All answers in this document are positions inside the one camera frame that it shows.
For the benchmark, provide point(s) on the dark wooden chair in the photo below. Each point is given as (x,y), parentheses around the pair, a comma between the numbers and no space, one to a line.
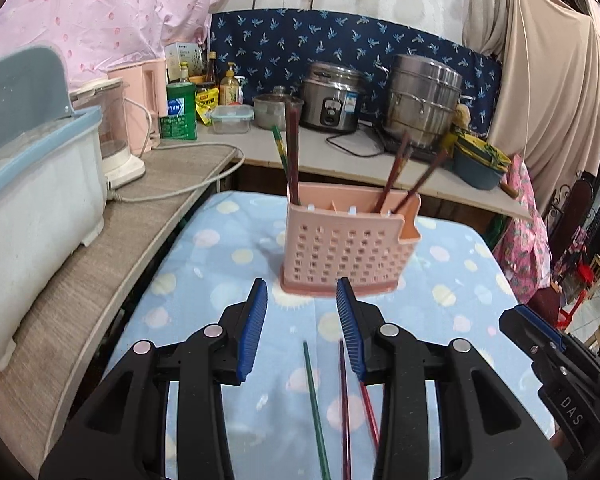
(575,220)

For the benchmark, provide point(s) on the green chopstick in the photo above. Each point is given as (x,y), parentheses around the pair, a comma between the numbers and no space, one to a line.
(315,410)
(280,152)

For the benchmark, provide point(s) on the yellow pump bottle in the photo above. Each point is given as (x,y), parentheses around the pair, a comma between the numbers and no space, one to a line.
(230,90)

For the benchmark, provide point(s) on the white blender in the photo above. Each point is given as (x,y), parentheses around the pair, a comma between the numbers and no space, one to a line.
(120,160)

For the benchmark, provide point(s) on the steel rice cooker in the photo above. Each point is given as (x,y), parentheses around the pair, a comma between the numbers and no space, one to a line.
(332,100)

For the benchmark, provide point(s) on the glass food container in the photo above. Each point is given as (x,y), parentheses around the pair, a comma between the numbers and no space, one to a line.
(231,120)

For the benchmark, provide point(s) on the dark glass bottle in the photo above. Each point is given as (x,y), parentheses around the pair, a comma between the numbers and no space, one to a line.
(210,70)

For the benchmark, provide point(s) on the navy printed cloth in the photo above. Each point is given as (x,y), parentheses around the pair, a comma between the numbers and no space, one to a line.
(330,35)

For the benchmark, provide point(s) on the black induction cooker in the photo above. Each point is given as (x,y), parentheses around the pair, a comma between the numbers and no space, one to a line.
(420,152)

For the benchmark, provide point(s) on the pink appliance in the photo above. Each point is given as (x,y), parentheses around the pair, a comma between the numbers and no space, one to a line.
(147,90)

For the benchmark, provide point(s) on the green detergent bottle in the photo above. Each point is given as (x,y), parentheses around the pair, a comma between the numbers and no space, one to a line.
(179,115)

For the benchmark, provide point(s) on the red stool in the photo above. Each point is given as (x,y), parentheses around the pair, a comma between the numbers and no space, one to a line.
(582,275)

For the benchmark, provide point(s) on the steel steamer pot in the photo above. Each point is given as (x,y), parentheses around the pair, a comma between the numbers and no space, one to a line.
(425,100)

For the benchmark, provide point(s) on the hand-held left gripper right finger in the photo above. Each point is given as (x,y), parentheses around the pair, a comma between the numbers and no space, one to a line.
(350,330)

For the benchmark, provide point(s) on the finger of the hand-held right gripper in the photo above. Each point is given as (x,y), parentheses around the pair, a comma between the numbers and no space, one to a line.
(540,322)

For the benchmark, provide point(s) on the small pot with glass lid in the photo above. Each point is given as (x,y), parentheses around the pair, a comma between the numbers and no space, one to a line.
(270,110)

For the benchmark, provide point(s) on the pink floral cloth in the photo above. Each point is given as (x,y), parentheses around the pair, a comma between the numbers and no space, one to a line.
(522,240)

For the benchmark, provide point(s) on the green yellow basket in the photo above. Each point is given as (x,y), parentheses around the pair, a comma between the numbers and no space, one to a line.
(480,147)

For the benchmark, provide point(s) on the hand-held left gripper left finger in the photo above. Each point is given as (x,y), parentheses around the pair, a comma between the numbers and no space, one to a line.
(252,330)

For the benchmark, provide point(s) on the beige hanging cloth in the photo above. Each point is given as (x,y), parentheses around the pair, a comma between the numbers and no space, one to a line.
(545,85)

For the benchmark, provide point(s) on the brown chopstick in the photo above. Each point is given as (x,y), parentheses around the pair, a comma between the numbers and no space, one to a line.
(425,175)
(394,170)
(297,160)

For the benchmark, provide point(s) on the wooden counter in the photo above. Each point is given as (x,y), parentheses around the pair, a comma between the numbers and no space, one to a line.
(145,185)

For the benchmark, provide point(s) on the light blue printed tablecloth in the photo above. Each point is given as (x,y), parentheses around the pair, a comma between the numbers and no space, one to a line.
(205,270)

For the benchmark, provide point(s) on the yellow packet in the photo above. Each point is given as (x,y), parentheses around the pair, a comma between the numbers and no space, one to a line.
(206,102)

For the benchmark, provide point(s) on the dark red chopstick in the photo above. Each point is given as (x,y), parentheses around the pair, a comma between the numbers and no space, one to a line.
(289,160)
(345,410)

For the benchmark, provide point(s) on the pink dotted curtain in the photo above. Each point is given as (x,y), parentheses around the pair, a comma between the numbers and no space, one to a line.
(105,10)

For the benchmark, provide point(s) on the white green carton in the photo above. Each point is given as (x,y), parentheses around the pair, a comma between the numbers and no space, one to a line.
(185,57)

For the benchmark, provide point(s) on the white dish drainer box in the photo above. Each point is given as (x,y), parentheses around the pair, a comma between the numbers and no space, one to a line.
(35,210)

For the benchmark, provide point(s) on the pink perforated chopstick holder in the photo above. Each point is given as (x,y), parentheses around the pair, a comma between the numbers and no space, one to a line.
(345,250)

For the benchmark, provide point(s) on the blue basin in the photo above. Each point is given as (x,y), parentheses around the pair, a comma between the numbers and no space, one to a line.
(475,172)

